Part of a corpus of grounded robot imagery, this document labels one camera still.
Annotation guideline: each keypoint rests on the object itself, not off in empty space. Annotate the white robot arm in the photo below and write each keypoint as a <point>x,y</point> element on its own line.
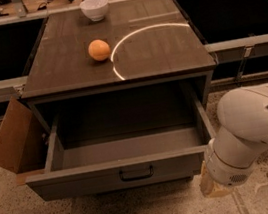
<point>242,137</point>

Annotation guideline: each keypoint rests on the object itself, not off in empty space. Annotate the brown cardboard box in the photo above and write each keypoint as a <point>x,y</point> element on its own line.
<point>23,144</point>

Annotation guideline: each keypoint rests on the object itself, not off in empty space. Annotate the dark wooden drawer cabinet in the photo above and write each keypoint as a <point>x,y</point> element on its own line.
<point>150,41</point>

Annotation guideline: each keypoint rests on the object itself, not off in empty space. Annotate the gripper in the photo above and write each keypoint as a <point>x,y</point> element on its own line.
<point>222,170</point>

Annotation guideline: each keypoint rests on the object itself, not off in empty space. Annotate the orange fruit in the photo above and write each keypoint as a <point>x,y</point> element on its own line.
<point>99,50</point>

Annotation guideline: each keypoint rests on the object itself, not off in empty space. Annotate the grey top drawer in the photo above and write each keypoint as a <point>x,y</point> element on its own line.
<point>97,154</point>

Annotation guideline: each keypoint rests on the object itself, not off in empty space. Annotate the white ceramic bowl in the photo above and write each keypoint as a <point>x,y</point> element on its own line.
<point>94,9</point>

